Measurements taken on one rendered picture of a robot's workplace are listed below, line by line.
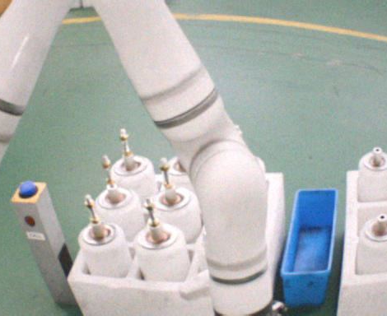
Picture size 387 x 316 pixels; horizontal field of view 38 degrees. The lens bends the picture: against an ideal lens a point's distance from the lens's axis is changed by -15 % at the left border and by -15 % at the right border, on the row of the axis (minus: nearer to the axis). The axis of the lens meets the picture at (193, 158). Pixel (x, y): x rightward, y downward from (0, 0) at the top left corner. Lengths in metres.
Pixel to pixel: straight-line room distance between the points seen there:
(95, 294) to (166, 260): 0.18
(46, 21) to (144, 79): 0.13
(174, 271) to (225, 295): 0.46
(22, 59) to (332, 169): 1.27
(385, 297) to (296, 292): 0.25
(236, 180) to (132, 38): 0.17
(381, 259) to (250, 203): 0.52
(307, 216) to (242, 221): 0.86
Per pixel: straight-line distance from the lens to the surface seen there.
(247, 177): 0.62
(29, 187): 1.26
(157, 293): 1.16
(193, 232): 1.26
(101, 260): 1.19
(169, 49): 0.58
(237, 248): 0.67
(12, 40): 0.59
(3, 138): 0.60
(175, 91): 0.59
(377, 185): 1.28
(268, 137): 1.90
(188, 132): 0.61
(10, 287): 1.54
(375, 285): 1.11
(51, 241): 1.30
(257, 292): 0.71
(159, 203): 1.24
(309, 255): 1.44
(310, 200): 1.47
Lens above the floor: 0.96
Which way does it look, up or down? 31 degrees down
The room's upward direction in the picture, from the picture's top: 10 degrees counter-clockwise
